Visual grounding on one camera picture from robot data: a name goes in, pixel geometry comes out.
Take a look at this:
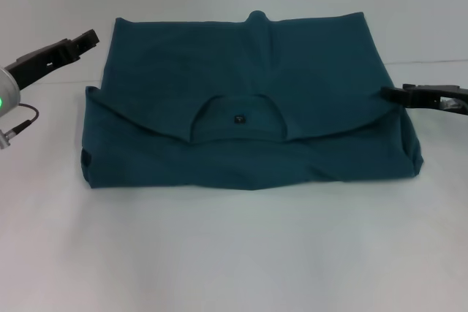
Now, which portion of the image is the left arm dark cable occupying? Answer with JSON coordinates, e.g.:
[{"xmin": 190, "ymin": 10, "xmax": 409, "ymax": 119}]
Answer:
[{"xmin": 0, "ymin": 102, "xmax": 40, "ymax": 151}]

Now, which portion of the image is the teal blue printed t-shirt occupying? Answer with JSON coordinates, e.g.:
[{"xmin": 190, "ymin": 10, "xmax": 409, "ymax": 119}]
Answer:
[{"xmin": 80, "ymin": 8, "xmax": 425, "ymax": 192}]

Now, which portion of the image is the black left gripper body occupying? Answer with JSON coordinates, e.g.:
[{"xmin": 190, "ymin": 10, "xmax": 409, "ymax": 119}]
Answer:
[{"xmin": 4, "ymin": 37, "xmax": 81, "ymax": 91}]

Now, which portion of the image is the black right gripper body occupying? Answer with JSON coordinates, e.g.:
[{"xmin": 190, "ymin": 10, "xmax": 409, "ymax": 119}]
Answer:
[{"xmin": 401, "ymin": 84, "xmax": 468, "ymax": 116}]

